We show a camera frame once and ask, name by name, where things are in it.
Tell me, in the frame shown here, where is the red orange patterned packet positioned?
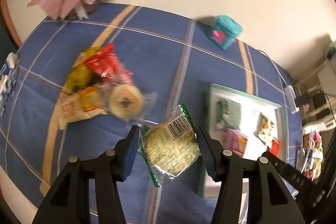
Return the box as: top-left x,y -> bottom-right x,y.
268,138 -> 280,157

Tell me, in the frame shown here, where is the pink swiss roll packet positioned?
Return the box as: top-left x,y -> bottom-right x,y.
227,128 -> 248,157

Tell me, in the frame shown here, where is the cream persimmon snack packet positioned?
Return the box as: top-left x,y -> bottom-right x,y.
254,113 -> 277,148

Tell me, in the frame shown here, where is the light green wafer packet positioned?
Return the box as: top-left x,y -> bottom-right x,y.
215,98 -> 242,130

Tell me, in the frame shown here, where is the orange swiss roll packet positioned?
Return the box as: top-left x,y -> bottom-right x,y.
59,86 -> 108,130

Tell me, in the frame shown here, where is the clear green cracker packet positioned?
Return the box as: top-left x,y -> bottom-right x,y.
138,104 -> 201,188

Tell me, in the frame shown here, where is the round bun clear wrapper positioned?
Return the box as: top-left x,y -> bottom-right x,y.
98,83 -> 158,121

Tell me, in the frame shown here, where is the yellow cake snack bag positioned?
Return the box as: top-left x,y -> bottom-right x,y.
62,47 -> 100,94

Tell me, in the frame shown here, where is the red snack packet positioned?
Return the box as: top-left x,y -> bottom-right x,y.
84,43 -> 133,85

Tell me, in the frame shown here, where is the colourful toy pile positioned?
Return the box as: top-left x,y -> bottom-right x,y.
296,130 -> 323,181

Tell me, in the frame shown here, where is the teal-rimmed white tray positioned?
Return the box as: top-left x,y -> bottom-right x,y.
196,82 -> 287,200

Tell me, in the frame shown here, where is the black power adapter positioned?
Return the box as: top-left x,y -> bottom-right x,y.
294,94 -> 310,107

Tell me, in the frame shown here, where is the white power strip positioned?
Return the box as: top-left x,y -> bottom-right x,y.
284,85 -> 299,114

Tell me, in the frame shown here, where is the white shelf unit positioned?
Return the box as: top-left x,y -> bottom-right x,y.
296,58 -> 335,131

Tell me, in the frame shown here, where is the blue white crumpled wrapper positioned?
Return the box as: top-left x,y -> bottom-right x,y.
0,52 -> 19,116

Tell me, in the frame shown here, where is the teal toy house box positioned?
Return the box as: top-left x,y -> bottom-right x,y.
208,15 -> 243,50

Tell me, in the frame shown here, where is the blue plaid tablecloth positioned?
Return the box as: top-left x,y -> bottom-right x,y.
0,2 -> 304,224

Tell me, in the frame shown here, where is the white power cable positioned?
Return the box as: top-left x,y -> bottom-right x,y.
258,49 -> 289,87

